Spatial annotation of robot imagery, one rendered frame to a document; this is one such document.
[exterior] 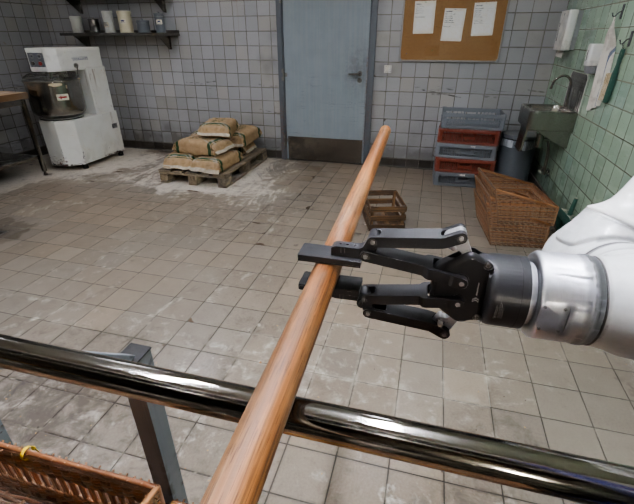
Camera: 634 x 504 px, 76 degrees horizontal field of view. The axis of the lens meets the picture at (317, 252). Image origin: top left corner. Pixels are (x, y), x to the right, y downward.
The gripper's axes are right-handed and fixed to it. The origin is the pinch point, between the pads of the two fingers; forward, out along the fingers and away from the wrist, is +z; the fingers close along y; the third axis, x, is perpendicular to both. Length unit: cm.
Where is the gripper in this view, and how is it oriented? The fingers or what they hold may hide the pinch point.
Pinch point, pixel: (330, 269)
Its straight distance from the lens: 46.3
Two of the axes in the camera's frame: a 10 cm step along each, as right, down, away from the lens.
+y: 0.0, 8.8, 4.7
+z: -9.7, -1.1, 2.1
